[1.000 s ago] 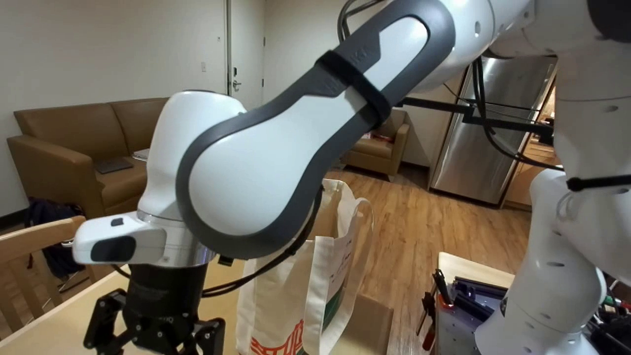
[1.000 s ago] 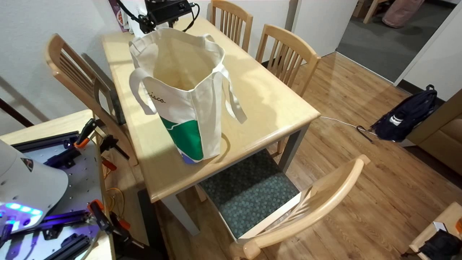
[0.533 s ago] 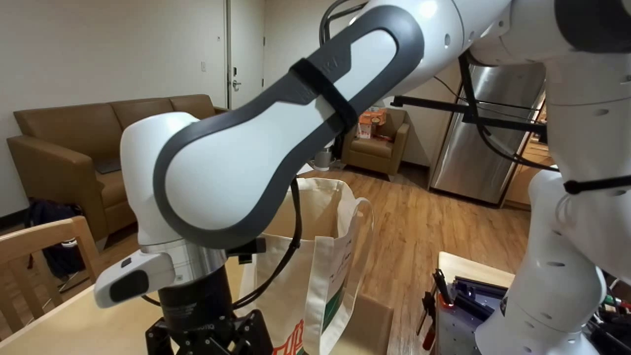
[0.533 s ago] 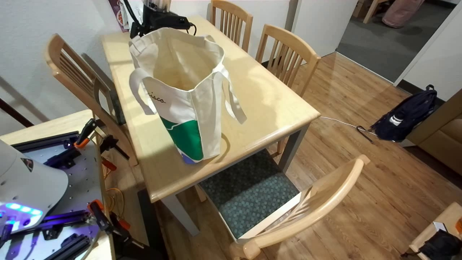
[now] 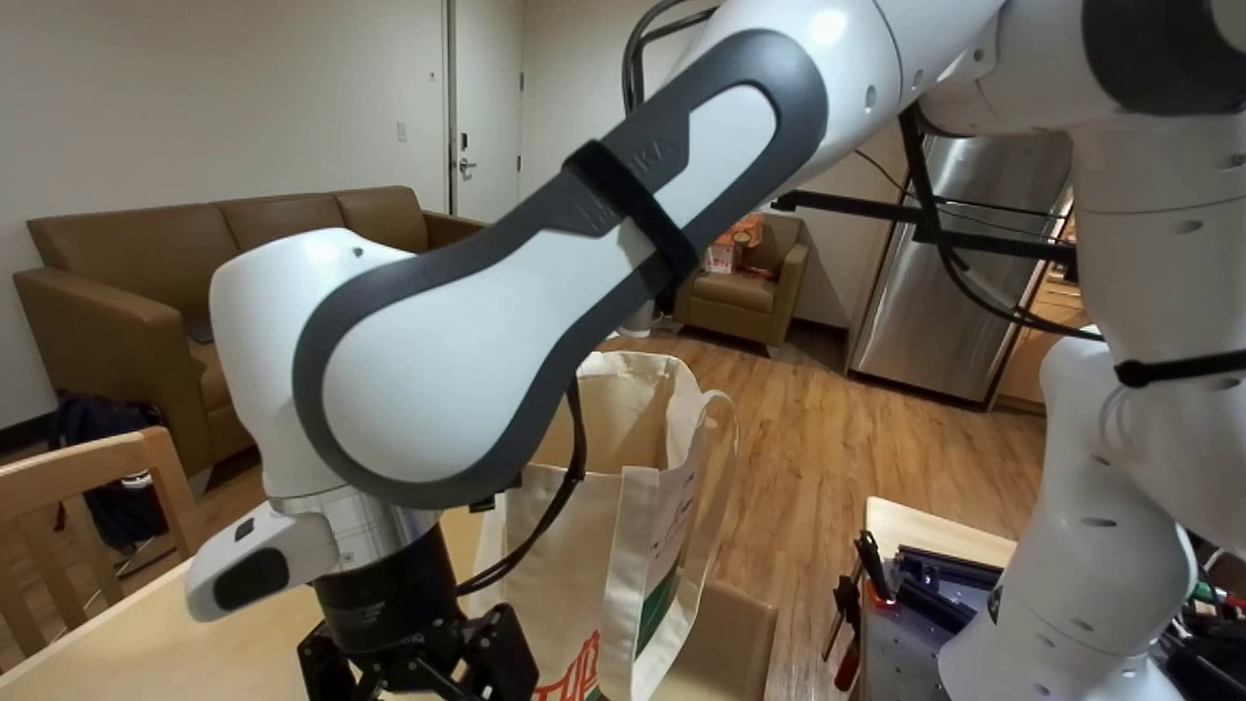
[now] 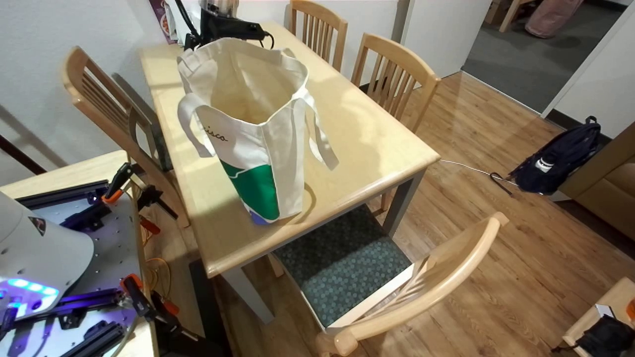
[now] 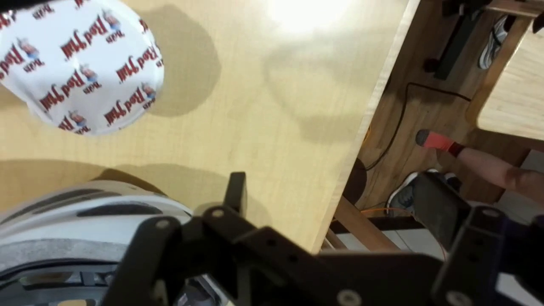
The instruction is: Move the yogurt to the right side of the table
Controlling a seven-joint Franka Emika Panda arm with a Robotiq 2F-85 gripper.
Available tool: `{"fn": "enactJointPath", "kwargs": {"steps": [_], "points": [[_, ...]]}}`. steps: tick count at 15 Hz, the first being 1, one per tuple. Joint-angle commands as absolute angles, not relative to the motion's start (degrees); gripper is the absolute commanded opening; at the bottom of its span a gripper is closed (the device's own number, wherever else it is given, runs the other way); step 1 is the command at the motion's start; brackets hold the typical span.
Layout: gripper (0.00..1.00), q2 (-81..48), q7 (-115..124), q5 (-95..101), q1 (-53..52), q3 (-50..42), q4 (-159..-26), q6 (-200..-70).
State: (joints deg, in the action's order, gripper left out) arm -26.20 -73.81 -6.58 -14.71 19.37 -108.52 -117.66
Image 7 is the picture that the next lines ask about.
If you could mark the white and grey bicycle helmet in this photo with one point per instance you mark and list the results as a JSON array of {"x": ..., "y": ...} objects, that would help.
[{"x": 72, "y": 229}]

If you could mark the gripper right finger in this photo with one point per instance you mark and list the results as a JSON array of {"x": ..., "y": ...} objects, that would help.
[{"x": 488, "y": 246}]

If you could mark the light wooden table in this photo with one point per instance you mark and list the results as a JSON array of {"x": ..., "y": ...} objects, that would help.
[{"x": 516, "y": 80}]

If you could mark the black stand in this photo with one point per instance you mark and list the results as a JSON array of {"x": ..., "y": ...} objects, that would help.
[{"x": 457, "y": 40}]

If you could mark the person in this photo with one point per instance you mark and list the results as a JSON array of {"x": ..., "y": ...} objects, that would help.
[{"x": 488, "y": 165}]

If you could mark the grey sneaker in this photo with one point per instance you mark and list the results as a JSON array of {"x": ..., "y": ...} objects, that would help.
[
  {"x": 403, "y": 193},
  {"x": 493, "y": 40}
]

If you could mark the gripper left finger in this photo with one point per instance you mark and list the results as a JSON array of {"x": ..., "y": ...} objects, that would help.
[{"x": 199, "y": 238}]

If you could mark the white yogurt tub red print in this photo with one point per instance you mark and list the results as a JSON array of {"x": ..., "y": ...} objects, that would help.
[{"x": 80, "y": 63}]

